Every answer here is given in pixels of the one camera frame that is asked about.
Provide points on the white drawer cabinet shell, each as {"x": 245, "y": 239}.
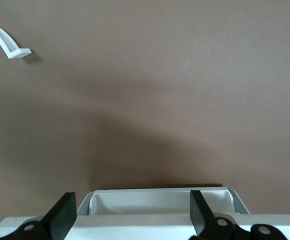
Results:
{"x": 134, "y": 227}

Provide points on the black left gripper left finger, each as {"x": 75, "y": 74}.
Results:
{"x": 60, "y": 217}

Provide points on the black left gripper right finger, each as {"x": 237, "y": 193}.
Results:
{"x": 199, "y": 215}

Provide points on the white plastic drawer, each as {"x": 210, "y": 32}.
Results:
{"x": 159, "y": 202}

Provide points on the white curved plastic clip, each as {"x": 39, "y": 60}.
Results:
{"x": 17, "y": 52}

